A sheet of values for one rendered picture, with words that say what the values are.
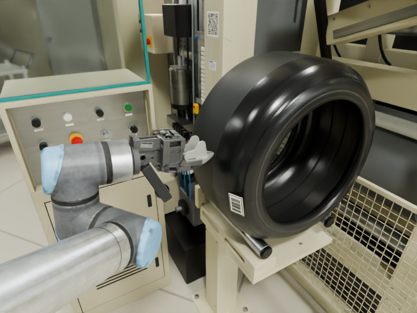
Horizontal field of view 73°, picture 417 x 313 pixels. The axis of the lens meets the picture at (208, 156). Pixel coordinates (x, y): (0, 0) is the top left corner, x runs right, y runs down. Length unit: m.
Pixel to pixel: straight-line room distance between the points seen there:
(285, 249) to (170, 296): 1.02
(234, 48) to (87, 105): 0.63
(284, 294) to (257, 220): 1.24
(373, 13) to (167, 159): 0.77
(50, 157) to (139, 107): 0.77
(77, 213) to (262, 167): 0.41
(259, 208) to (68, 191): 0.44
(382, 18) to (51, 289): 1.03
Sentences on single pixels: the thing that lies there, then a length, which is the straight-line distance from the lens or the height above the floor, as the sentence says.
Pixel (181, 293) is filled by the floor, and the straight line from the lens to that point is 1.93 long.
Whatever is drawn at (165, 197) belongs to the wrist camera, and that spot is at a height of 1.16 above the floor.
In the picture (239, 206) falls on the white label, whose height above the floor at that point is 1.13.
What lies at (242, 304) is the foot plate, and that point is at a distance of 1.88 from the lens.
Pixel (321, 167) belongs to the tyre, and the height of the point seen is 1.03.
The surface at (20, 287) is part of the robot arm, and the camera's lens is 0.40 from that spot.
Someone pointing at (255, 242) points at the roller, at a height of 0.92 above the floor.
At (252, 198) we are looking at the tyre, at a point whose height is 1.14.
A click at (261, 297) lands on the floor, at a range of 1.93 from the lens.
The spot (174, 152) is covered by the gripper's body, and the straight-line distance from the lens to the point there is 0.63.
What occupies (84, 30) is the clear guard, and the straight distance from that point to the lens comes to 1.18.
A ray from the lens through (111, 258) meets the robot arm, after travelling 0.49.
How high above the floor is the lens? 1.57
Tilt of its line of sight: 28 degrees down
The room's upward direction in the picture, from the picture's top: straight up
